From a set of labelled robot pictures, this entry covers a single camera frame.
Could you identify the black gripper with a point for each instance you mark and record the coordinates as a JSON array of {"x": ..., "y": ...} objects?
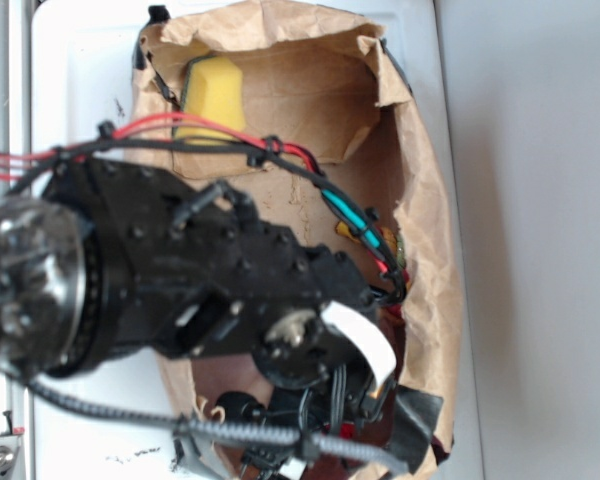
[{"x": 247, "y": 397}]

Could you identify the aluminium frame rail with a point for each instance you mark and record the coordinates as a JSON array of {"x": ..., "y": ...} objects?
[{"x": 16, "y": 404}]

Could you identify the multicoloured twisted rope toy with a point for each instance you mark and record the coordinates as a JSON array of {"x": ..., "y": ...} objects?
[{"x": 396, "y": 245}]

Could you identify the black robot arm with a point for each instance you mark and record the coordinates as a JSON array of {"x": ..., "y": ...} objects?
[{"x": 113, "y": 258}]

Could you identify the brown paper bag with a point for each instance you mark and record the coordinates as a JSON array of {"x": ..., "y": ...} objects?
[{"x": 320, "y": 77}]

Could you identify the yellow green sponge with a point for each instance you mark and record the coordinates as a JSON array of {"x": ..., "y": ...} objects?
[{"x": 213, "y": 91}]

